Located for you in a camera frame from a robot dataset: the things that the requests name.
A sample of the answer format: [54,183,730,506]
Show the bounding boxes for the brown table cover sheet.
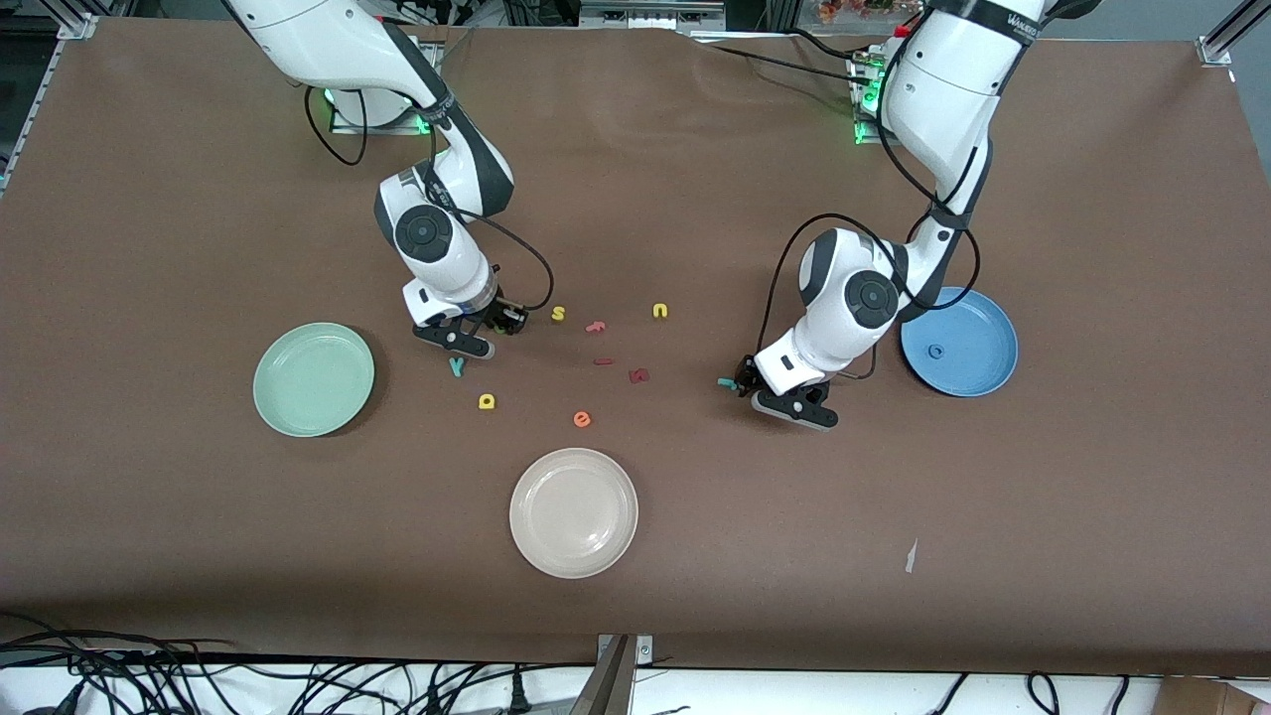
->
[0,18,1271,678]

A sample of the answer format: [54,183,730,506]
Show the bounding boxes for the mint green plate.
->
[252,322,376,439]

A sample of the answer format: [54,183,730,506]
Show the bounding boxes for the beige plate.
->
[508,447,639,580]

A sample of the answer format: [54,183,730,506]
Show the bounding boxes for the blue plate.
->
[900,286,1020,398]

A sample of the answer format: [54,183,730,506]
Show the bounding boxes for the grey metal equipment box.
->
[579,0,728,31]

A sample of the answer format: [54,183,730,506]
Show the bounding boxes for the orange flowers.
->
[819,0,924,23]

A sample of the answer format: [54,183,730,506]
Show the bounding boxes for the brown cardboard box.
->
[1157,677,1271,715]

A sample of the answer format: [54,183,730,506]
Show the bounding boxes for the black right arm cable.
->
[303,84,554,311]

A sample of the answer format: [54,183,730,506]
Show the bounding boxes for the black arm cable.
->
[303,84,554,311]
[760,50,982,380]

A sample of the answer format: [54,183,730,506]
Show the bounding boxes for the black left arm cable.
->
[760,50,982,380]

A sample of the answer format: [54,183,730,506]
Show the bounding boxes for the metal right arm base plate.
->
[330,87,440,136]

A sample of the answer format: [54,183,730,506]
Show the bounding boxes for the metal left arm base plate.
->
[850,50,900,148]

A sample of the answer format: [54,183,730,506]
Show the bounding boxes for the black cable on table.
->
[707,30,880,88]

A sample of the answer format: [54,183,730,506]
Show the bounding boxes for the grey metal table bracket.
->
[571,634,654,715]

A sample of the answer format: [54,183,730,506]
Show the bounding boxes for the black floor cable tangle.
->
[0,616,597,715]

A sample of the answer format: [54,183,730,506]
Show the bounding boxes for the aluminium table edge rail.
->
[0,14,100,195]

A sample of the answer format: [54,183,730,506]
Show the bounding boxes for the aluminium frame corner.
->
[1197,0,1271,66]

